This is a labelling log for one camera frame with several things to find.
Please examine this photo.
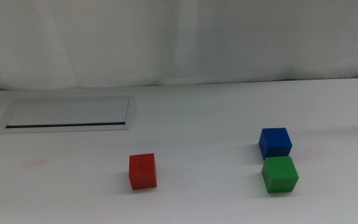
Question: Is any red cube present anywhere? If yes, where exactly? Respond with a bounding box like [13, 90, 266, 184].
[128, 152, 158, 190]

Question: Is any blue cube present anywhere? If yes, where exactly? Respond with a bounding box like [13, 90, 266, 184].
[258, 127, 293, 161]

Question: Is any green cube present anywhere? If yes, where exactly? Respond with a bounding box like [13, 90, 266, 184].
[261, 156, 300, 194]

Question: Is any white curtain backdrop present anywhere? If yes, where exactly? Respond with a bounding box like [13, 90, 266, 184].
[0, 0, 358, 91]

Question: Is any silver table cable hatch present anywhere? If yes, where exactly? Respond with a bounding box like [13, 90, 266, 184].
[0, 95, 138, 134]

